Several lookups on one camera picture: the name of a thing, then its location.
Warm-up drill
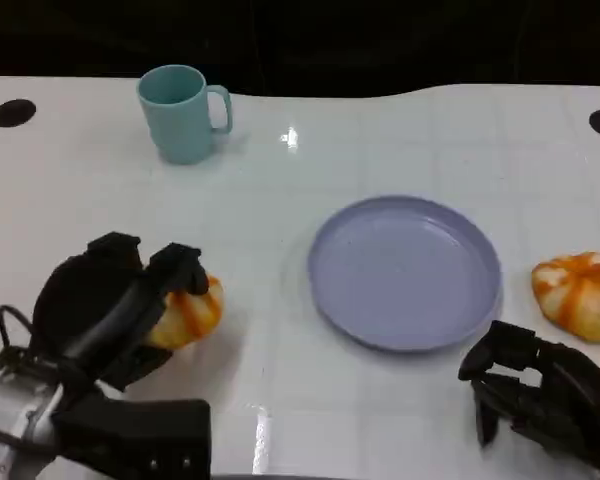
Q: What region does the orange white toy bread roll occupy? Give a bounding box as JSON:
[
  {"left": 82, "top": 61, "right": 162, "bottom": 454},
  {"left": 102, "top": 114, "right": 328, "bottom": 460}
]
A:
[
  {"left": 531, "top": 251, "right": 600, "bottom": 344},
  {"left": 144, "top": 273, "right": 226, "bottom": 350}
]

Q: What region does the lilac plate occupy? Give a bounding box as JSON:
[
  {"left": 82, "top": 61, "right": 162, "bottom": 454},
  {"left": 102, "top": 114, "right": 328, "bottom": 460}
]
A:
[{"left": 307, "top": 194, "right": 504, "bottom": 354}]

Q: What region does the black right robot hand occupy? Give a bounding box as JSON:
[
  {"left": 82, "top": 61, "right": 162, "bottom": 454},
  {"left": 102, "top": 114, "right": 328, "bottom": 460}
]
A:
[{"left": 457, "top": 319, "right": 600, "bottom": 480}]

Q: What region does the pale green mug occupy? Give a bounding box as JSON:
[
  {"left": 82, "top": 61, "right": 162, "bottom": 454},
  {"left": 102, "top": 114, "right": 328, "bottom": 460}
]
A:
[{"left": 137, "top": 63, "right": 234, "bottom": 166}]

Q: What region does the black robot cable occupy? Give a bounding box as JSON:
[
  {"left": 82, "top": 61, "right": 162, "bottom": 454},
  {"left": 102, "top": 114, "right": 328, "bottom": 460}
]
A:
[{"left": 0, "top": 304, "right": 36, "bottom": 371}]

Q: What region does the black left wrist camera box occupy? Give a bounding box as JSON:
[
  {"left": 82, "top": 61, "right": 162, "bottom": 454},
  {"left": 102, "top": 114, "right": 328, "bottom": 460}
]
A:
[{"left": 52, "top": 397, "right": 212, "bottom": 480}]

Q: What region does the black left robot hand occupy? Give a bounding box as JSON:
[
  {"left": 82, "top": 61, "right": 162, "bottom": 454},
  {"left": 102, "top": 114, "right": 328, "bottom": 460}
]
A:
[{"left": 29, "top": 230, "right": 211, "bottom": 394}]

